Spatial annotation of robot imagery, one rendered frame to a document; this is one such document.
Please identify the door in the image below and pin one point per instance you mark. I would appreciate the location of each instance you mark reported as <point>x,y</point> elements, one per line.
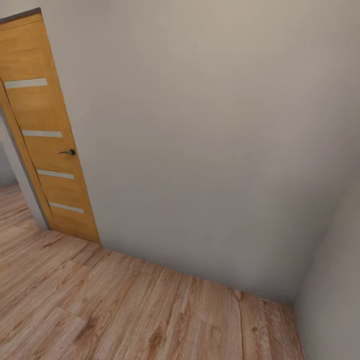
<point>33,103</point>

